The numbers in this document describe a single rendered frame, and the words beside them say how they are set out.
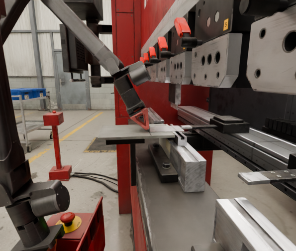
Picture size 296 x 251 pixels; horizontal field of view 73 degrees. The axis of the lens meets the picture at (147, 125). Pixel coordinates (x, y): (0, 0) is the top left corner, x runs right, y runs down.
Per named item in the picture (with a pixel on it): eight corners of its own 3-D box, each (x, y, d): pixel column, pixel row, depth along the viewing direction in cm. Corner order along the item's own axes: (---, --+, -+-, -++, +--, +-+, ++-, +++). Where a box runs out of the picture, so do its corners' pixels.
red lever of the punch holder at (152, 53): (148, 45, 81) (150, 60, 75) (157, 46, 81) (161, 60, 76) (147, 49, 82) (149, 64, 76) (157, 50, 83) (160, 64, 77)
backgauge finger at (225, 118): (175, 127, 86) (176, 116, 85) (232, 125, 89) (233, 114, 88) (184, 135, 74) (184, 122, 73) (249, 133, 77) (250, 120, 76)
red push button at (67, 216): (64, 220, 60) (63, 210, 59) (77, 221, 60) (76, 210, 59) (58, 230, 56) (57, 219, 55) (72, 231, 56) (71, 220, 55)
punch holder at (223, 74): (190, 85, 45) (194, 3, 41) (226, 85, 46) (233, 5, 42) (224, 88, 30) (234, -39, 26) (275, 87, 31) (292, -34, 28)
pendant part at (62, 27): (78, 73, 204) (75, 35, 196) (90, 73, 205) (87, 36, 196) (62, 72, 160) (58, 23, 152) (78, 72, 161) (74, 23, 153)
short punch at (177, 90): (168, 106, 81) (168, 82, 79) (173, 106, 81) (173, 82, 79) (174, 110, 71) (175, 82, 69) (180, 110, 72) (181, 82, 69)
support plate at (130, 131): (102, 127, 83) (102, 125, 83) (164, 125, 87) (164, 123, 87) (97, 140, 66) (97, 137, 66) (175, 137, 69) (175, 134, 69)
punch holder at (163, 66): (157, 82, 83) (158, 40, 80) (177, 82, 84) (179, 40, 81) (165, 82, 69) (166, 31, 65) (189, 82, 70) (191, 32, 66)
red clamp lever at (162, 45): (156, 35, 61) (160, 54, 56) (169, 35, 62) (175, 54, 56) (155, 40, 63) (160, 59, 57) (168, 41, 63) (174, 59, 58)
